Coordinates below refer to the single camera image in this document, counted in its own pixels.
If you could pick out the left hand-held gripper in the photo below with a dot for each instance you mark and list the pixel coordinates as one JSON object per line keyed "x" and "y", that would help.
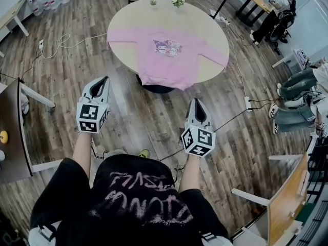
{"x": 88, "y": 117}

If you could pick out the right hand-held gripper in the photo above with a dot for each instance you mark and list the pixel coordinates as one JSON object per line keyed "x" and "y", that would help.
{"x": 198, "y": 141}

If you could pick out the pink printed sweatshirt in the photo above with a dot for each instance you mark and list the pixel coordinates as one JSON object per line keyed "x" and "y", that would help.
{"x": 164, "y": 65}

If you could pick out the person's right forearm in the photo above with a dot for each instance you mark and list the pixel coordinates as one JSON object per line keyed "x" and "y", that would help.
{"x": 189, "y": 173}

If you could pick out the person's left forearm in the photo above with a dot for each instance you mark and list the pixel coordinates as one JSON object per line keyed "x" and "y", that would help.
{"x": 82, "y": 150}

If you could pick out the person's black printed t-shirt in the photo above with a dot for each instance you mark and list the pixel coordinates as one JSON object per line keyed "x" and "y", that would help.
{"x": 133, "y": 214}

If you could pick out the black round table base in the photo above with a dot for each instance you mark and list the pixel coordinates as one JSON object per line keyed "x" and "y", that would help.
{"x": 156, "y": 89}

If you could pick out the white power strip black plugs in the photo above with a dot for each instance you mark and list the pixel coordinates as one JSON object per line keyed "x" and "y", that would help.
{"x": 248, "y": 104}

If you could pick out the yellow-green sneaker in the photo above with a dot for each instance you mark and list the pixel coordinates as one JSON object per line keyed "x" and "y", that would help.
{"x": 143, "y": 153}

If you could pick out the person's grey jeans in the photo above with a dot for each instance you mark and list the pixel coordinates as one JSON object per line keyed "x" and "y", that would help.
{"x": 115, "y": 154}

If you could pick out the group of clear water jugs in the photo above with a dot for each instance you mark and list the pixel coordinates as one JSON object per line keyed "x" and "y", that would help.
{"x": 48, "y": 1}

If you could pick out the dark brown table white legs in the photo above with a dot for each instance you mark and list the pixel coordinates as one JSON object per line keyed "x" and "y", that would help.
{"x": 10, "y": 137}

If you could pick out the small green potted plant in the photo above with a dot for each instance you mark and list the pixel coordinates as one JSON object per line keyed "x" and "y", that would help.
{"x": 153, "y": 2}

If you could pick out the yellow round toy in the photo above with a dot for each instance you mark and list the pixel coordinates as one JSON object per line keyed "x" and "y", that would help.
{"x": 3, "y": 137}

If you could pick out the white flower potted plant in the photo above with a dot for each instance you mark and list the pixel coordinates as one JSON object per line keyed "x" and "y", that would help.
{"x": 178, "y": 1}

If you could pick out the beige desk white legs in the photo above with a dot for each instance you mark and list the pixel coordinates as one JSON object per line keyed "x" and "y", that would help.
{"x": 10, "y": 11}

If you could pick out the black wheeled chair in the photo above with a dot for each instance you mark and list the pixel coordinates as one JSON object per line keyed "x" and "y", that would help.
{"x": 282, "y": 27}

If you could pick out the black shelf rack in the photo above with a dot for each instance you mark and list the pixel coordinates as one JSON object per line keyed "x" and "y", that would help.
{"x": 317, "y": 178}

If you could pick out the wooden desk white frame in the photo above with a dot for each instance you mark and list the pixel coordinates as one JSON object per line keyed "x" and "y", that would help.
{"x": 284, "y": 209}

